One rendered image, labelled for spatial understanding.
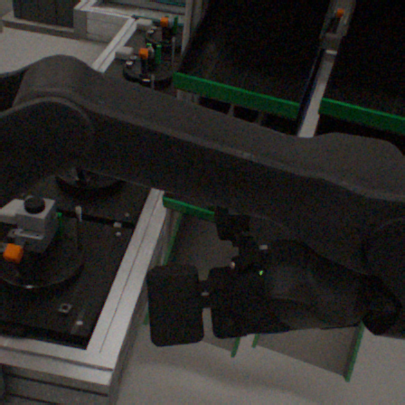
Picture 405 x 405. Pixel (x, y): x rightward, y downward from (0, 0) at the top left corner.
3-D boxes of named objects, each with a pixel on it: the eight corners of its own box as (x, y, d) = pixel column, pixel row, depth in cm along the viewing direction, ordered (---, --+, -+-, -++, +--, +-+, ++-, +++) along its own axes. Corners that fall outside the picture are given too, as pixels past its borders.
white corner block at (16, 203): (17, 233, 92) (14, 215, 89) (-8, 228, 92) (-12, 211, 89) (28, 216, 95) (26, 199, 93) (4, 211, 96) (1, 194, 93)
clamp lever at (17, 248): (29, 279, 78) (16, 259, 71) (16, 277, 78) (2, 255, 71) (37, 258, 79) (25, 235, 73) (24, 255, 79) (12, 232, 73)
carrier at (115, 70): (183, 110, 134) (187, 63, 126) (92, 93, 135) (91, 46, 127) (198, 72, 153) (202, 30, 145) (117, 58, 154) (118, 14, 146)
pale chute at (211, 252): (237, 353, 73) (234, 358, 68) (150, 322, 75) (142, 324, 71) (296, 164, 75) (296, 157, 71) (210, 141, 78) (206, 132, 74)
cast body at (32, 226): (43, 254, 78) (40, 218, 74) (14, 249, 78) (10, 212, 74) (64, 219, 85) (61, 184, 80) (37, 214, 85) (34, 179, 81)
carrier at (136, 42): (198, 71, 153) (202, 29, 145) (118, 57, 154) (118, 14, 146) (210, 42, 172) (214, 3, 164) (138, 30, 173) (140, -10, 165)
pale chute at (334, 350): (344, 376, 72) (349, 382, 67) (252, 343, 74) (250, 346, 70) (400, 183, 75) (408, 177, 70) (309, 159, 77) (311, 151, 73)
